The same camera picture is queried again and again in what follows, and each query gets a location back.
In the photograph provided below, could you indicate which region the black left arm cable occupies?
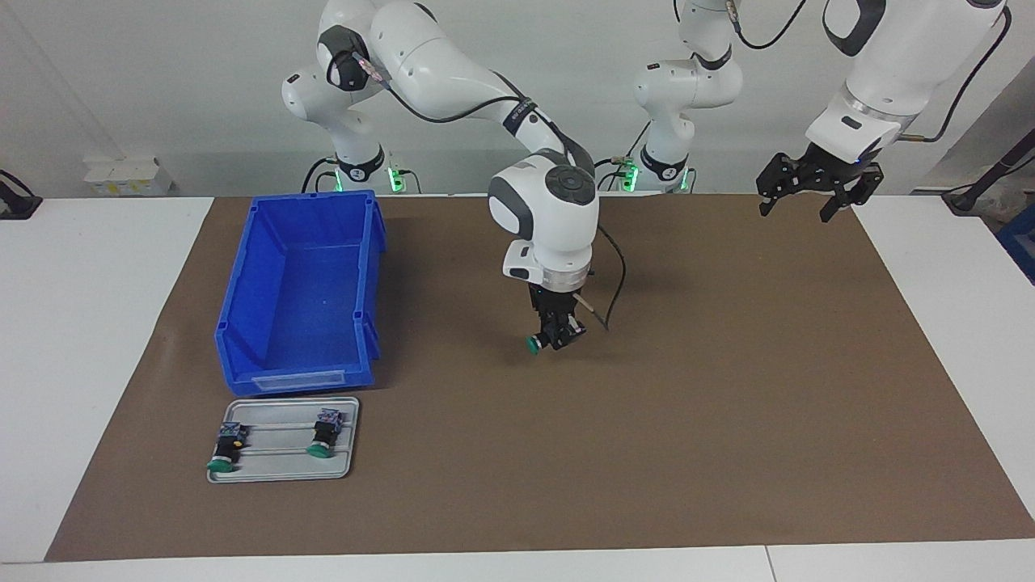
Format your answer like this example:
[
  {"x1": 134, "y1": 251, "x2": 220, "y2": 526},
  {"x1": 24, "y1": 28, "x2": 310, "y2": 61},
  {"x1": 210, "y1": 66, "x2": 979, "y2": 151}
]
[{"x1": 730, "y1": 0, "x2": 1013, "y2": 145}]

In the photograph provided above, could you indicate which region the brown paper table mat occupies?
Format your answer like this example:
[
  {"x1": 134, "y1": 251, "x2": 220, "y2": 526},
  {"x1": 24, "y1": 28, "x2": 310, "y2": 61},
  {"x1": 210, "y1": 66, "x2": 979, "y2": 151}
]
[{"x1": 44, "y1": 194, "x2": 1035, "y2": 563}]

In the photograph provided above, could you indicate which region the silver metal tray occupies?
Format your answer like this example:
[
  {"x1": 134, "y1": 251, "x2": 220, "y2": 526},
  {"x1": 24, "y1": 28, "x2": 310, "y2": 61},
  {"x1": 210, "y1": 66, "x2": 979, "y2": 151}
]
[{"x1": 207, "y1": 396, "x2": 360, "y2": 484}]

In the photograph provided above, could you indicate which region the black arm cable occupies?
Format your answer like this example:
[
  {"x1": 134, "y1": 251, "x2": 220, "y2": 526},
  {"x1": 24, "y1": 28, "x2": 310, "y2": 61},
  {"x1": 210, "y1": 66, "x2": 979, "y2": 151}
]
[
  {"x1": 352, "y1": 48, "x2": 628, "y2": 334},
  {"x1": 730, "y1": 0, "x2": 1013, "y2": 145}
]

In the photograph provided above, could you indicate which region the black stand pole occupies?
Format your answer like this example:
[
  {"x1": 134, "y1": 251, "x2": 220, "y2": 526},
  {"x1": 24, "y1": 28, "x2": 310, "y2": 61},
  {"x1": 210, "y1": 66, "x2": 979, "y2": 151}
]
[{"x1": 942, "y1": 125, "x2": 1035, "y2": 215}]

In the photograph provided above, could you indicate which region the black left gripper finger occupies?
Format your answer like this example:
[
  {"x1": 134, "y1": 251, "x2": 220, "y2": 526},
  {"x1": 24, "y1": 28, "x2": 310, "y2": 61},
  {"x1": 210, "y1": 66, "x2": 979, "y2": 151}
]
[
  {"x1": 757, "y1": 152, "x2": 803, "y2": 217},
  {"x1": 819, "y1": 163, "x2": 885, "y2": 224}
]

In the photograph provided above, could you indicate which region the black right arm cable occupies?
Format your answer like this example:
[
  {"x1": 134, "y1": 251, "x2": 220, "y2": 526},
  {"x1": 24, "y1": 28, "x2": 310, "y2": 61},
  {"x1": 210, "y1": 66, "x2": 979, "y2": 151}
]
[{"x1": 352, "y1": 48, "x2": 628, "y2": 334}]

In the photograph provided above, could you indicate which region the black base cable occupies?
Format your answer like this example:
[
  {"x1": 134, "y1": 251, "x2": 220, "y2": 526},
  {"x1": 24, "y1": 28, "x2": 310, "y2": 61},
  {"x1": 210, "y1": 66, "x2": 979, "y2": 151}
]
[
  {"x1": 594, "y1": 121, "x2": 653, "y2": 193},
  {"x1": 302, "y1": 155, "x2": 340, "y2": 195}
]

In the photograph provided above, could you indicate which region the small white box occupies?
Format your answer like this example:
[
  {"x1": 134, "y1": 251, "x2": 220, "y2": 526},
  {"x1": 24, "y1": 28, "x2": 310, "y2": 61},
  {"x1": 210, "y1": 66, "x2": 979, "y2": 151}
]
[{"x1": 83, "y1": 156, "x2": 173, "y2": 196}]

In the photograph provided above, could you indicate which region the black clamp mount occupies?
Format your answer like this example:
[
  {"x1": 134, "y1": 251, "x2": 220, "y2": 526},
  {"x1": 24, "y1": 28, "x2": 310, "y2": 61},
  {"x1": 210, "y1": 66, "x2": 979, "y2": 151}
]
[{"x1": 0, "y1": 170, "x2": 43, "y2": 221}]

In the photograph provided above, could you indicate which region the blue plastic storage bin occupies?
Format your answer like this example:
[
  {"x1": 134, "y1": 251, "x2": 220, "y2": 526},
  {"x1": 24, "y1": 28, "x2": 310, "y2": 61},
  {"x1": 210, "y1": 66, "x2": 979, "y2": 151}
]
[{"x1": 214, "y1": 190, "x2": 387, "y2": 397}]

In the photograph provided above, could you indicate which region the blue crate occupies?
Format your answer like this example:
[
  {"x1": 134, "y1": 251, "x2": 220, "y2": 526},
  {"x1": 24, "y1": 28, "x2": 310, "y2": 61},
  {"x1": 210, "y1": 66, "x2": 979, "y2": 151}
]
[{"x1": 996, "y1": 202, "x2": 1035, "y2": 285}]

